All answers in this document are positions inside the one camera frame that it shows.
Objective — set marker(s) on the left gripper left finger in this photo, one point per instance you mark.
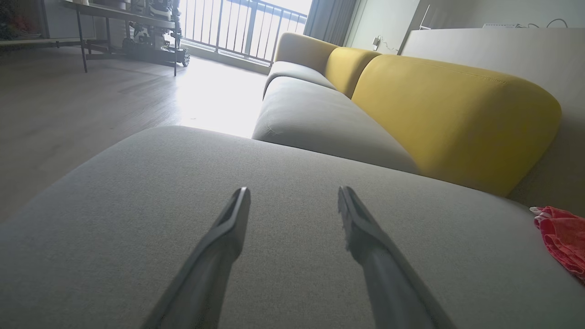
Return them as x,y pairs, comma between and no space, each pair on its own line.
205,283

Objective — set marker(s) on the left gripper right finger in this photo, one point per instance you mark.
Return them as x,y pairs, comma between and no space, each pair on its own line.
388,292

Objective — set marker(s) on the red shorts with white stripe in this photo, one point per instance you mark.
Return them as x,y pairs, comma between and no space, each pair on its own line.
564,237

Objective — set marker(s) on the grey and yellow sofa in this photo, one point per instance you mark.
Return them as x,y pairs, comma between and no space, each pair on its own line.
114,205

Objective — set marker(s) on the grey sofa back cushion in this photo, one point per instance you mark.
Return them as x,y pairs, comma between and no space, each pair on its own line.
320,123

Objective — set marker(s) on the large yellow sofa back cushion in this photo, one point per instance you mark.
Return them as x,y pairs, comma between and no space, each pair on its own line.
457,123

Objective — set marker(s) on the grey sofa seat cushion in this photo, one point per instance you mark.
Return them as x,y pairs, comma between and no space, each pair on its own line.
292,73

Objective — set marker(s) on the small yellow sofa back cushion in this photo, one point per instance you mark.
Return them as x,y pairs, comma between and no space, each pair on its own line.
347,68

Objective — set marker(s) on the wheeled machine under table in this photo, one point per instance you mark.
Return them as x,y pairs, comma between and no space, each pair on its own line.
155,45

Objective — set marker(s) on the beige sofa back cushion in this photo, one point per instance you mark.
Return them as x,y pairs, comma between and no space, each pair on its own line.
301,50

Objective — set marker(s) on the balcony metal railing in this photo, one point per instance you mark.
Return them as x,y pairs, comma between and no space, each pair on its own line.
249,27

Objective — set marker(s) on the grey curtain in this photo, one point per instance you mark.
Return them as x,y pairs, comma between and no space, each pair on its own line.
329,20

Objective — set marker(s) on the table with black metal legs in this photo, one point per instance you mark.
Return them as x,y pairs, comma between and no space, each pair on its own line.
114,12

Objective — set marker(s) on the white router box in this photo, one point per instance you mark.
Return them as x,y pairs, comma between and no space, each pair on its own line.
500,26

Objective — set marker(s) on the white wall charger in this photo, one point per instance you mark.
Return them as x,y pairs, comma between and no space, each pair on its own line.
376,42

